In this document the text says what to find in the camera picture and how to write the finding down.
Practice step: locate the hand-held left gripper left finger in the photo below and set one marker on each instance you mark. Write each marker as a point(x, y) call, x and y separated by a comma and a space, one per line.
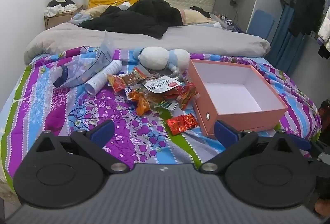
point(104, 133)

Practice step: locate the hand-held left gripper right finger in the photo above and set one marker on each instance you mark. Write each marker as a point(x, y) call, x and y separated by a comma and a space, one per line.
point(226, 135)

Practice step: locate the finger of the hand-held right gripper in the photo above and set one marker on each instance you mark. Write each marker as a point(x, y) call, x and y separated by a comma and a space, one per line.
point(303, 145)

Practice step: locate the pink cardboard box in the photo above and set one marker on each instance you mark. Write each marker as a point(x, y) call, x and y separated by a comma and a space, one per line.
point(232, 92)

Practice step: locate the red foil snack packet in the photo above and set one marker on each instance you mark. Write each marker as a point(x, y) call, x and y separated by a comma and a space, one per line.
point(181, 123)

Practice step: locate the orange snack packet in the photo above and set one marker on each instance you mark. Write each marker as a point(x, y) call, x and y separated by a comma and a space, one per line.
point(143, 106)

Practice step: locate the pile of snack packets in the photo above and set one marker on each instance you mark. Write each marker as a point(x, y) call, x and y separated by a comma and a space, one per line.
point(129, 80)

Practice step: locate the white label snack packet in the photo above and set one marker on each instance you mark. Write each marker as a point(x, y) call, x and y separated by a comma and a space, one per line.
point(159, 86)

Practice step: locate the dark red jar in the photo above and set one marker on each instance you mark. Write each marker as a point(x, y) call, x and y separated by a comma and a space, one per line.
point(324, 115)

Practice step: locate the floral printed blanket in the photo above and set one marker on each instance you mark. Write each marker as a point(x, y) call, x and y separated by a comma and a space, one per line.
point(77, 105)

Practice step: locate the white spray can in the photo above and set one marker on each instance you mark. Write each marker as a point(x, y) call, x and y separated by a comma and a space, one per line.
point(103, 77)

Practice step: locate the clear plastic bag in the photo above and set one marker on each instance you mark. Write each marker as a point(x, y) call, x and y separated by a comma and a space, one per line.
point(85, 66)

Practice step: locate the grey foil packet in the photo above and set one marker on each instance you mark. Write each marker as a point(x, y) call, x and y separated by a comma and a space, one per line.
point(178, 76)

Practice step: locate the white blue plush toy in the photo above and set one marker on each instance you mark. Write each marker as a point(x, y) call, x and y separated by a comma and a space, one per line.
point(154, 57)

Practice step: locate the grey duvet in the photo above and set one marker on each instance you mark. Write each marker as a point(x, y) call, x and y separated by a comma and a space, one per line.
point(206, 40)

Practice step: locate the blue curtain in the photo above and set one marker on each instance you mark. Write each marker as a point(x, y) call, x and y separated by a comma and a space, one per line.
point(286, 43)

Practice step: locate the bedside small bottles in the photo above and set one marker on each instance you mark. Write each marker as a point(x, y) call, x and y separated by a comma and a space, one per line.
point(228, 22)

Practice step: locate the blue board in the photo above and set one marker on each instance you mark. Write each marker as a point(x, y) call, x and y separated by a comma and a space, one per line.
point(260, 24)

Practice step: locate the white puffer jacket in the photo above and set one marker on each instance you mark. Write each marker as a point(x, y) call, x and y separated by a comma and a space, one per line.
point(325, 27)

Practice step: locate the black jacket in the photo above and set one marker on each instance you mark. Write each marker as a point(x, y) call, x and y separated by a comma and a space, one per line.
point(134, 17)

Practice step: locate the cardboard nightstand box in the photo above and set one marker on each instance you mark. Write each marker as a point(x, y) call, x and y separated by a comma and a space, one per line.
point(59, 21)

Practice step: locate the beige blue pillow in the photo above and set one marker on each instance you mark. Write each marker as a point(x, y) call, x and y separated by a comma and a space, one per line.
point(90, 12)

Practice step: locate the dark clothing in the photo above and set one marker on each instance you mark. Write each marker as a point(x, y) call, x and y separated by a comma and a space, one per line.
point(199, 11)

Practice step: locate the white grey cylinder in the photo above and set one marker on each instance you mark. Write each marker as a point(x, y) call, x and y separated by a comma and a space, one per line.
point(125, 6)

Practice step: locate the black cabinet socket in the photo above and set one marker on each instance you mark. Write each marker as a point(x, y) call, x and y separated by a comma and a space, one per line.
point(233, 2)

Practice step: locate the pile of clothes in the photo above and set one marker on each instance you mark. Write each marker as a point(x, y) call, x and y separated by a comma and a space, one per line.
point(59, 6)

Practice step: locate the black hanging coat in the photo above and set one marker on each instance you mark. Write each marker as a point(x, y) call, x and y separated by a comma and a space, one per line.
point(309, 2)

